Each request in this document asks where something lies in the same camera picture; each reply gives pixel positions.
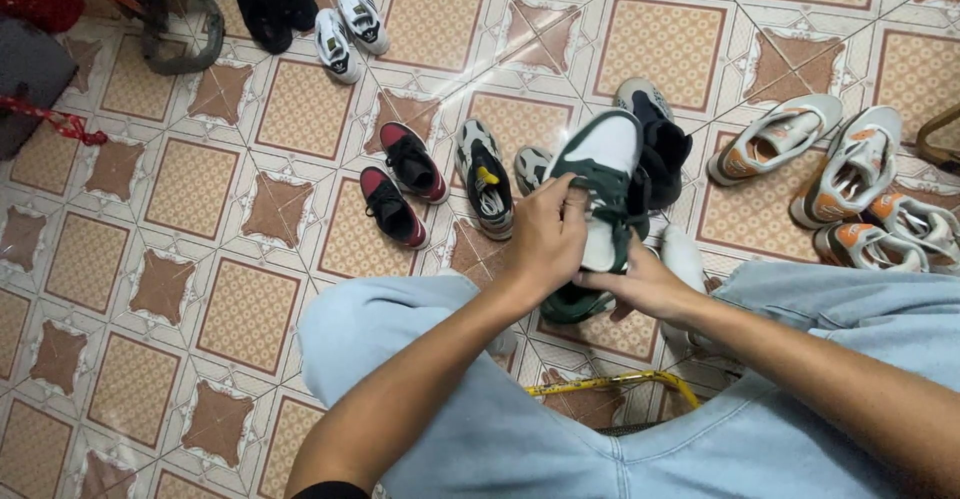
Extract person's left hand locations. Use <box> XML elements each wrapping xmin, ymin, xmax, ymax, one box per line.
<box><xmin>504</xmin><ymin>175</ymin><xmax>594</xmax><ymax>305</ymax></box>

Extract person's right hand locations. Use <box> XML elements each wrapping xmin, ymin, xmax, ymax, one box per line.
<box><xmin>573</xmin><ymin>241</ymin><xmax>711</xmax><ymax>325</ymax></box>

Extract green and white sneaker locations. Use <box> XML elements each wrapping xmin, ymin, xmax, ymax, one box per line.
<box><xmin>543</xmin><ymin>109</ymin><xmax>654</xmax><ymax>275</ymax></box>
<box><xmin>539</xmin><ymin>281</ymin><xmax>618</xmax><ymax>326</ymax></box>

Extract white shoe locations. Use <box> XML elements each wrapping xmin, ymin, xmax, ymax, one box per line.
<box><xmin>658</xmin><ymin>224</ymin><xmax>712</xmax><ymax>353</ymax></box>

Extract grey black sneaker yellow tag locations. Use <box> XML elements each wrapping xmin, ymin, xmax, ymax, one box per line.
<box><xmin>454</xmin><ymin>118</ymin><xmax>516</xmax><ymax>242</ymax></box>

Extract dark navy sneaker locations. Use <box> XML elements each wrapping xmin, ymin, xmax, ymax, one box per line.
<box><xmin>613</xmin><ymin>77</ymin><xmax>695</xmax><ymax>212</ymax></box>

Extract red and black sneaker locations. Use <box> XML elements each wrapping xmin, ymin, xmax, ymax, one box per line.
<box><xmin>358</xmin><ymin>166</ymin><xmax>432</xmax><ymax>251</ymax></box>
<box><xmin>378</xmin><ymin>121</ymin><xmax>452</xmax><ymax>206</ymax></box>

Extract light blue trousers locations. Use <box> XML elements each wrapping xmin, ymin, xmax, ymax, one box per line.
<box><xmin>297</xmin><ymin>259</ymin><xmax>960</xmax><ymax>499</ymax></box>

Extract grey and orange sneaker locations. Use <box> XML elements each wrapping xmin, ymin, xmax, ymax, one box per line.
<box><xmin>861</xmin><ymin>192</ymin><xmax>960</xmax><ymax>275</ymax></box>
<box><xmin>789</xmin><ymin>105</ymin><xmax>904</xmax><ymax>230</ymax></box>
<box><xmin>813</xmin><ymin>220</ymin><xmax>932</xmax><ymax>274</ymax></box>
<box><xmin>706</xmin><ymin>93</ymin><xmax>845</xmax><ymax>188</ymax></box>

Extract white sneaker black stripes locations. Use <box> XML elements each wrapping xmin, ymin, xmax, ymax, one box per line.
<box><xmin>314</xmin><ymin>7</ymin><xmax>362</xmax><ymax>86</ymax></box>
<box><xmin>334</xmin><ymin>0</ymin><xmax>392</xmax><ymax>56</ymax></box>

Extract wooden chair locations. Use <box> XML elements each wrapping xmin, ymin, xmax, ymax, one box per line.
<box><xmin>914</xmin><ymin>103</ymin><xmax>960</xmax><ymax>176</ymax></box>

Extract black sleeve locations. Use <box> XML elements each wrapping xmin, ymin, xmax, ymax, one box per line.
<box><xmin>291</xmin><ymin>481</ymin><xmax>370</xmax><ymax>499</ymax></box>

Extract grey bag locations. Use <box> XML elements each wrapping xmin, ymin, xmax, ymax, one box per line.
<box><xmin>0</xmin><ymin>16</ymin><xmax>81</xmax><ymax>163</ymax></box>

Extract yellow metal stool frame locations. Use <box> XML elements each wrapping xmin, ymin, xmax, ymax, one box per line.
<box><xmin>524</xmin><ymin>369</ymin><xmax>703</xmax><ymax>437</ymax></box>

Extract grey metal frame with hoses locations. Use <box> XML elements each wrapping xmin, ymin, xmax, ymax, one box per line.
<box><xmin>55</xmin><ymin>0</ymin><xmax>231</xmax><ymax>77</ymax></box>

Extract red strap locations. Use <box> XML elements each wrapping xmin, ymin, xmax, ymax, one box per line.
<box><xmin>0</xmin><ymin>94</ymin><xmax>109</xmax><ymax>148</ymax></box>

